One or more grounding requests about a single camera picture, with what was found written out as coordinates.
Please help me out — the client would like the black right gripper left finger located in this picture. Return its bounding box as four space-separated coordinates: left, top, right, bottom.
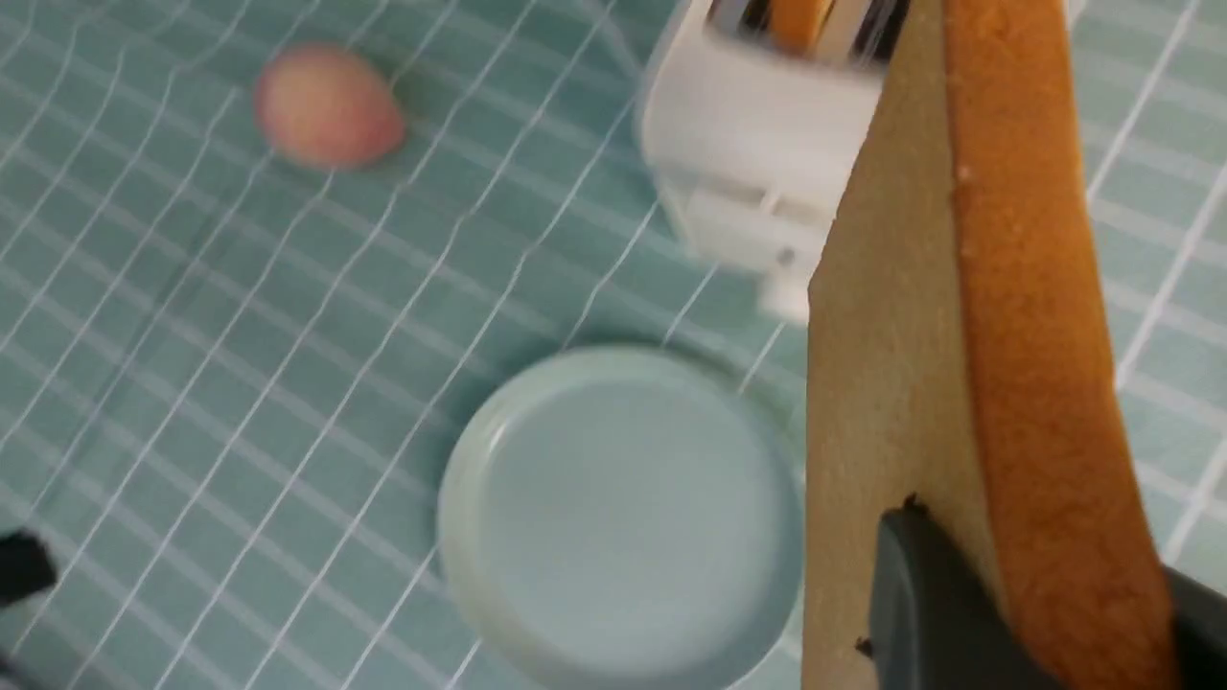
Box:
1 530 58 607

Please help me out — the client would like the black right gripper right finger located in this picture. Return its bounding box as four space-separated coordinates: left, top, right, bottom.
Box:
867 506 1227 690

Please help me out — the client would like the toasted bread slice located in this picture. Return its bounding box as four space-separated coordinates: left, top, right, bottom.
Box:
801 1 1180 689
768 0 834 56

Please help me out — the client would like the green checkered tablecloth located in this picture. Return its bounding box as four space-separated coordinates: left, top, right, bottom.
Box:
0 0 1227 690

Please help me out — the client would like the light blue round plate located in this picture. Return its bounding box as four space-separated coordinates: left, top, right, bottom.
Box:
437 345 802 689

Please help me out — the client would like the white two-slot toaster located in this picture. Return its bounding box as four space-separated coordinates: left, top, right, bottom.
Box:
637 1 909 324

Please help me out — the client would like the pink peach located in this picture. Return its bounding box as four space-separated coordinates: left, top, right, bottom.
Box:
253 42 407 169

